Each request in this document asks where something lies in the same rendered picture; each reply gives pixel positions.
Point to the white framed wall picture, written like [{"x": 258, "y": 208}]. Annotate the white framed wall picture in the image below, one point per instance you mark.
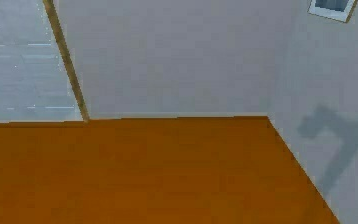
[{"x": 332, "y": 9}]

